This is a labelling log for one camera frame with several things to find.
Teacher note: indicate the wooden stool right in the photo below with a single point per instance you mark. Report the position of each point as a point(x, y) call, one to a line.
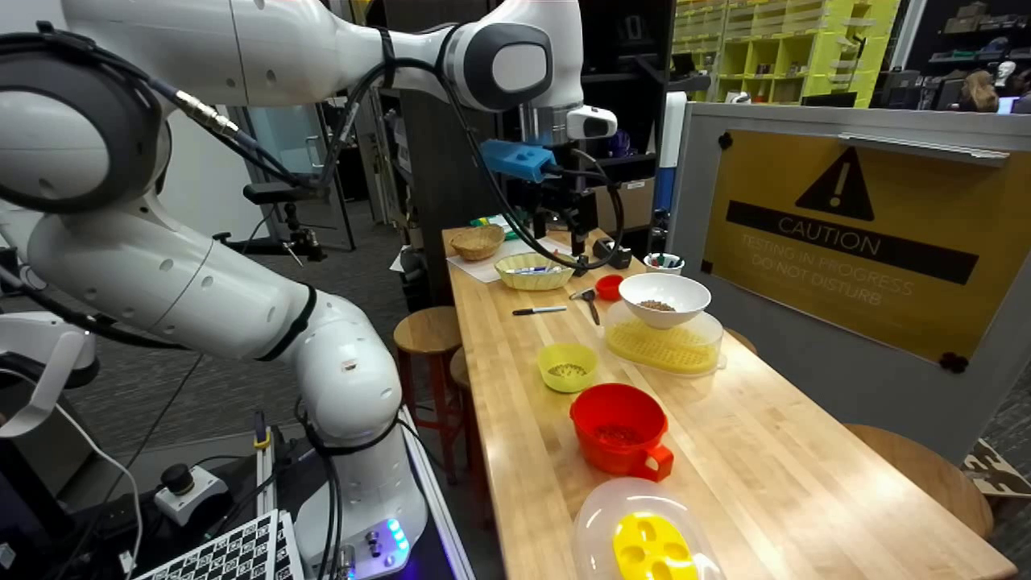
point(937, 475)

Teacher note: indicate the yellow green shelf unit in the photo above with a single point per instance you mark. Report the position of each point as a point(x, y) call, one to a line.
point(783, 50)

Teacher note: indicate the small red measuring cup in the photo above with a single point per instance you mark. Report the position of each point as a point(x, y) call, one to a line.
point(607, 289)

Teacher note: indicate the small green plastic bowl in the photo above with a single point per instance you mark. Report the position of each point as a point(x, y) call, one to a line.
point(564, 368)

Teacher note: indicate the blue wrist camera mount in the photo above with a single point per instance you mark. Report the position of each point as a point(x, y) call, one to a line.
point(517, 160)

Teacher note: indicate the wooden bowl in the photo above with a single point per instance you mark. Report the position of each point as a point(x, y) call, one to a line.
point(474, 242)

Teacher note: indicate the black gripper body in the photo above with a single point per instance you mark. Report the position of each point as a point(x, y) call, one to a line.
point(564, 200)

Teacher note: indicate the white panel board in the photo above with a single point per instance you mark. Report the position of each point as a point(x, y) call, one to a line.
point(843, 372)

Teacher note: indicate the round wooden stool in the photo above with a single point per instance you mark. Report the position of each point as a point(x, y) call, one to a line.
point(429, 336)

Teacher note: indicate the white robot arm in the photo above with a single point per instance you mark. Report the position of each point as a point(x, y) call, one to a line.
point(86, 144)

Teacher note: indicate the yellow caution sign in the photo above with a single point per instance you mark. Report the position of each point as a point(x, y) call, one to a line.
point(909, 249)

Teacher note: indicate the white perforated tray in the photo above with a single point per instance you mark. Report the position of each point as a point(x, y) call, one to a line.
point(263, 549)

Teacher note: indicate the emergency stop button box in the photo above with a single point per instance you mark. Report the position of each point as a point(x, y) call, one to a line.
point(186, 487)

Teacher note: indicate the small glass bowl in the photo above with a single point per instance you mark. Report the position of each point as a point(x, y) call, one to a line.
point(666, 263)

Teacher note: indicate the white bowl with beans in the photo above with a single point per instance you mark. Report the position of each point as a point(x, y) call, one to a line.
point(666, 298)

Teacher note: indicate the clear container with yellow contents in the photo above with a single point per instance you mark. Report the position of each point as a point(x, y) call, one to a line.
point(686, 349)

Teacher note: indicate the yellow plastic egg tray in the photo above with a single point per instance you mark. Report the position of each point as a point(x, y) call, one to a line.
point(650, 545)

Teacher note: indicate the orange plastic bowl with handle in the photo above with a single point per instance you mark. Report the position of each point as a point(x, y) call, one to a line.
point(624, 429)

